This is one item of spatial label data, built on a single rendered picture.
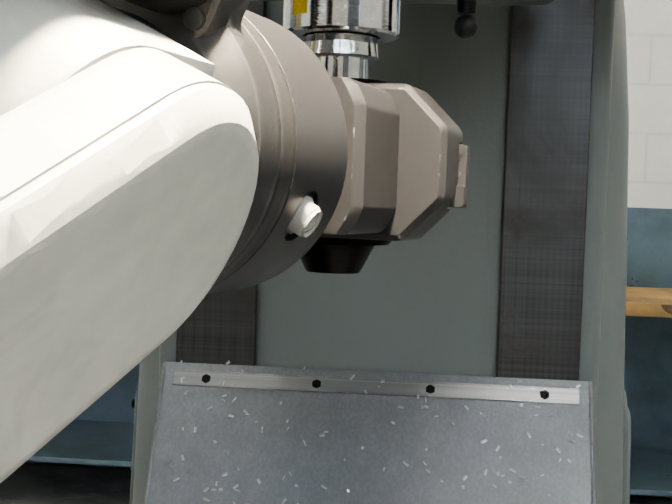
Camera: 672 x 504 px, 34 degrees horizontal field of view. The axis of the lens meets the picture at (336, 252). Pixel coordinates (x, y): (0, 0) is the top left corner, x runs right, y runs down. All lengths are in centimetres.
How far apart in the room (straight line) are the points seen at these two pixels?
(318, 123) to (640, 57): 446
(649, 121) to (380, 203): 438
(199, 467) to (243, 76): 57
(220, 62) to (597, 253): 59
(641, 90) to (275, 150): 448
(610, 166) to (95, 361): 67
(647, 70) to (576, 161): 394
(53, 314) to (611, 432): 71
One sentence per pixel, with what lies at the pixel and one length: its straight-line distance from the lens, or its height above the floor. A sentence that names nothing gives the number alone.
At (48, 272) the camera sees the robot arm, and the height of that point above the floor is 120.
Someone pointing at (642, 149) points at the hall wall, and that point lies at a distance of 473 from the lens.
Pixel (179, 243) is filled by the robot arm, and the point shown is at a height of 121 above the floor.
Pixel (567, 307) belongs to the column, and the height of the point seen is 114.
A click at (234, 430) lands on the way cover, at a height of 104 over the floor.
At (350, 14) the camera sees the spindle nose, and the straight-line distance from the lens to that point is 44.
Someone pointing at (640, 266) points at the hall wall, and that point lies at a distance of 472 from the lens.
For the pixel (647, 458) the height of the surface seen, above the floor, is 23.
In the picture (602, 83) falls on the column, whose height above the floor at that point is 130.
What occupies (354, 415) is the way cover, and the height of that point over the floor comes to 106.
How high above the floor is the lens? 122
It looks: 3 degrees down
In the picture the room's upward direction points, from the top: 2 degrees clockwise
